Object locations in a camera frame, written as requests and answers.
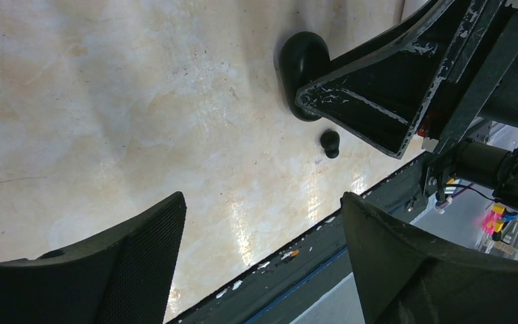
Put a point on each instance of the black earbud front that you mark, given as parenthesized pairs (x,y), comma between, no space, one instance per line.
(330,141)

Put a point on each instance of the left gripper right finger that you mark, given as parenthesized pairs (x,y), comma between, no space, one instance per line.
(404,274)

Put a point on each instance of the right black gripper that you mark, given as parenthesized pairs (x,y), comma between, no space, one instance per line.
(374,91)

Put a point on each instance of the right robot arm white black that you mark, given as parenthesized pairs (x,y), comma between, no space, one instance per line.
(432,75)

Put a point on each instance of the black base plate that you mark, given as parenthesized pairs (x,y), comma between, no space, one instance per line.
(290,280)

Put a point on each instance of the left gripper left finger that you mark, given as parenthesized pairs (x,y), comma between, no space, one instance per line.
(120,275)

